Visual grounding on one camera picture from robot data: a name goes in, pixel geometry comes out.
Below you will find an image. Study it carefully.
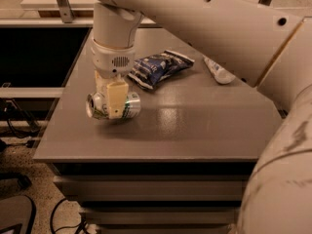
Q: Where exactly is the black chair base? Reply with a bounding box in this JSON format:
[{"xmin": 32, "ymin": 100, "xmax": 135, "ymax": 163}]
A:
[{"xmin": 0, "ymin": 172, "xmax": 37, "ymax": 234}]

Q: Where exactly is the black cable bundle left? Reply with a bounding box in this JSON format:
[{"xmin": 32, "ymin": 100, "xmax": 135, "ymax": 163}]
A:
[{"xmin": 0, "ymin": 97, "xmax": 42, "ymax": 148}]

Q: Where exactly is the blue chip bag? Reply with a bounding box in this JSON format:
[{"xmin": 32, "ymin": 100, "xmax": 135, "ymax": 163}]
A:
[{"xmin": 128, "ymin": 50, "xmax": 195, "ymax": 90}]

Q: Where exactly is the left metal bracket post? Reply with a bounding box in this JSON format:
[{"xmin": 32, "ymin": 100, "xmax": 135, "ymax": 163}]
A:
[{"xmin": 57, "ymin": 0, "xmax": 74, "ymax": 23}]

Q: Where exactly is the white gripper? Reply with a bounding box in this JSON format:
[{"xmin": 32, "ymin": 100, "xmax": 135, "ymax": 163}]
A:
[{"xmin": 91, "ymin": 39, "xmax": 135, "ymax": 119}]

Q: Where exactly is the clear plastic water bottle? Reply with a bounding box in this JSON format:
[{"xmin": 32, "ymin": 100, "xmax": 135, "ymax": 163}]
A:
[{"xmin": 204, "ymin": 57, "xmax": 235, "ymax": 85}]

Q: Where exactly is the black floor cable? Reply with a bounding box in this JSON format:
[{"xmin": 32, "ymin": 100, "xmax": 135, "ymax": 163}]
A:
[{"xmin": 49, "ymin": 197, "xmax": 91, "ymax": 234}]

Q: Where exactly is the grey drawer cabinet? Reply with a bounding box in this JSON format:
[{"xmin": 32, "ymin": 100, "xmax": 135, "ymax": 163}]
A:
[{"xmin": 35, "ymin": 28, "xmax": 282, "ymax": 234}]

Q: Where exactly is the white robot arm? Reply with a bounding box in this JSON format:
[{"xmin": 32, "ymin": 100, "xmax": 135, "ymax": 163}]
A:
[{"xmin": 98, "ymin": 0, "xmax": 312, "ymax": 234}]

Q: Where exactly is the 7up soda can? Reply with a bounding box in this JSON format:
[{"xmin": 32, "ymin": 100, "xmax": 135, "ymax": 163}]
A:
[{"xmin": 86, "ymin": 92, "xmax": 141, "ymax": 120}]

